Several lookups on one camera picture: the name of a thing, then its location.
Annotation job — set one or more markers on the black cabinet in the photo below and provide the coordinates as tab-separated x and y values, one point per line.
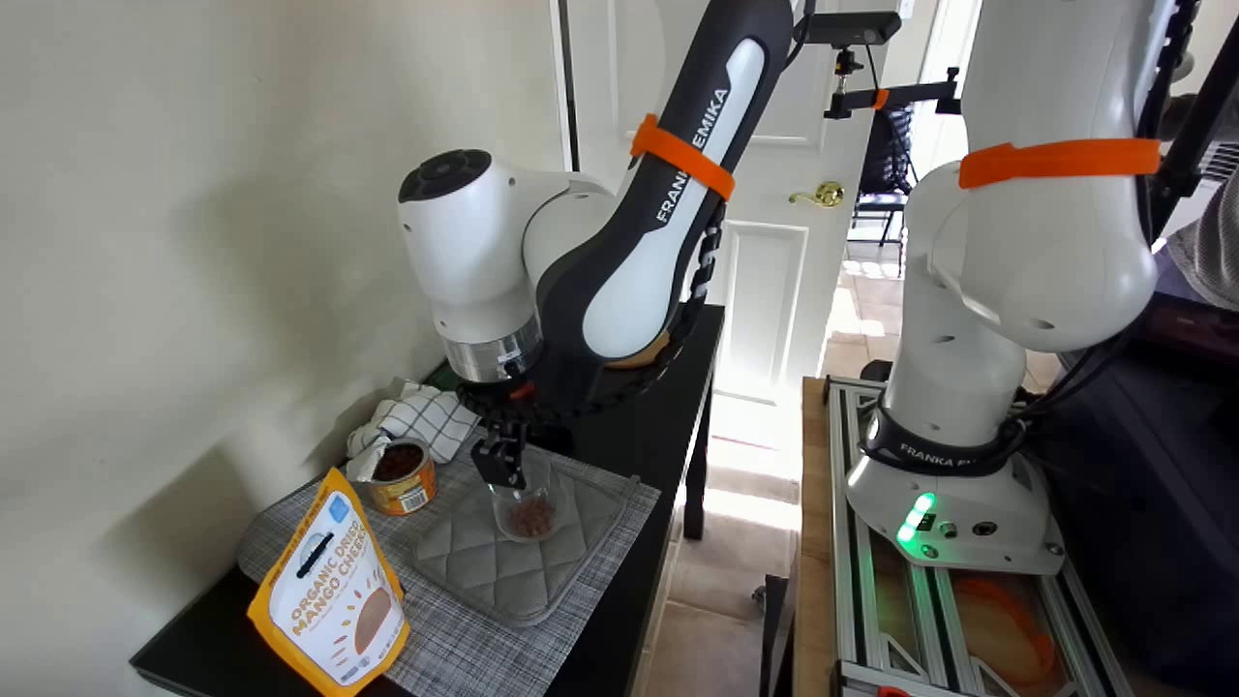
1165	516

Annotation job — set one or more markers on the white panel door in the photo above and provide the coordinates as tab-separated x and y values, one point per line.
775	323

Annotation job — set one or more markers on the grey quilted pot holder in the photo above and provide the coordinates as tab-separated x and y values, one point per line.
515	581

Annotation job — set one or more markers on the black metal post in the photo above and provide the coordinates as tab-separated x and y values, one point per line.
775	642

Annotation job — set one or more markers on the orange can with brown contents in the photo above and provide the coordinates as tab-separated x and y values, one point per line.
403	483

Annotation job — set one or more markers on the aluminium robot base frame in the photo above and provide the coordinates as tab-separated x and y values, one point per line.
891	622

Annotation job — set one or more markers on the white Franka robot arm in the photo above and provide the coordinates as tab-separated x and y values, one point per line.
1032	257

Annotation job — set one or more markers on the white checkered cloth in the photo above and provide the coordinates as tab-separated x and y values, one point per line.
430	421

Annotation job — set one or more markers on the brown nuts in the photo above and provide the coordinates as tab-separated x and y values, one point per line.
527	522

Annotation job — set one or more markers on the black table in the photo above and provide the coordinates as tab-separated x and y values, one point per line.
643	438

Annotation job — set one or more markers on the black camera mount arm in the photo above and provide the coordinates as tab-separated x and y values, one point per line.
914	96

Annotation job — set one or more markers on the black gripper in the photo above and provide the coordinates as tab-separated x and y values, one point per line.
514	413

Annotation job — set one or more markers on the orange and white snack pouch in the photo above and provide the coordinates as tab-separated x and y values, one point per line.
331	595

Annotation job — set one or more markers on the clear glass bowl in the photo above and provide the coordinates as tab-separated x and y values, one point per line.
548	497

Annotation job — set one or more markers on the person in grey shirt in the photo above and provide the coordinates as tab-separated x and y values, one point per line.
1215	244

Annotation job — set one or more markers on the grey woven placemat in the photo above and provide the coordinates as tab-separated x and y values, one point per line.
621	507

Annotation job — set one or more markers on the black external camera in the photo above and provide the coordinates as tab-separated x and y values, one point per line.
855	23

